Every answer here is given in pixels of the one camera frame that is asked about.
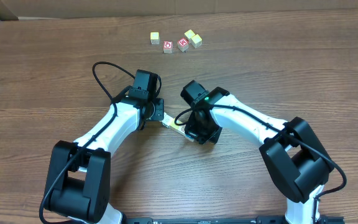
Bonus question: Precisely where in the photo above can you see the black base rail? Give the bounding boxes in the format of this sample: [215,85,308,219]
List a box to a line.
[68,216,345,224]

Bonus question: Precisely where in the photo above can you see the yellow block back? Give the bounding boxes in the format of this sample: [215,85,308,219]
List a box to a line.
[184,29,195,42]

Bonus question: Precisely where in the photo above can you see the white picture block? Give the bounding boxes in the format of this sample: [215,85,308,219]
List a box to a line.
[162,113,170,123]

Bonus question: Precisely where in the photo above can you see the cardboard box wall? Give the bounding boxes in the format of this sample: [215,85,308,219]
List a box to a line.
[0,0,358,20]

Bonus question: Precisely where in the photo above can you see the white block yellow sides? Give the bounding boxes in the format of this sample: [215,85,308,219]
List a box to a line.
[179,125,186,136]

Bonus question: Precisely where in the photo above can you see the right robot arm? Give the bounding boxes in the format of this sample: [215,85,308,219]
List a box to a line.
[180,80,347,223]

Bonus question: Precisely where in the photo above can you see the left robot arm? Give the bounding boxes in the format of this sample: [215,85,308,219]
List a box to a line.
[39,70,163,223]

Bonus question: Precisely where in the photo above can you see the red block letter O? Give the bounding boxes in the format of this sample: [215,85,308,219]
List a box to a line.
[163,41,173,54]

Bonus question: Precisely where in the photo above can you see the white block blue letter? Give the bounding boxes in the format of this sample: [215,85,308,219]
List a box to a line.
[185,133,195,142]

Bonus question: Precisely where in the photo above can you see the red block letter E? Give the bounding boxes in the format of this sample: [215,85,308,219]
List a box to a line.
[177,38,189,52]

